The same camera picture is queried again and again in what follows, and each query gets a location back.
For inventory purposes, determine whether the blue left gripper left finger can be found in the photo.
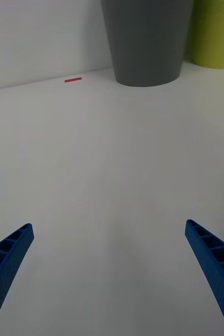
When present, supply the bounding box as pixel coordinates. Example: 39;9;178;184
0;223;35;336

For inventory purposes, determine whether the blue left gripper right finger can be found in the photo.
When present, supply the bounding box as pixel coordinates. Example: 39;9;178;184
184;219;224;336

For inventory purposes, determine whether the yellow-green plastic waste bin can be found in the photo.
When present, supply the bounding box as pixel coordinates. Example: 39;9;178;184
187;0;224;70

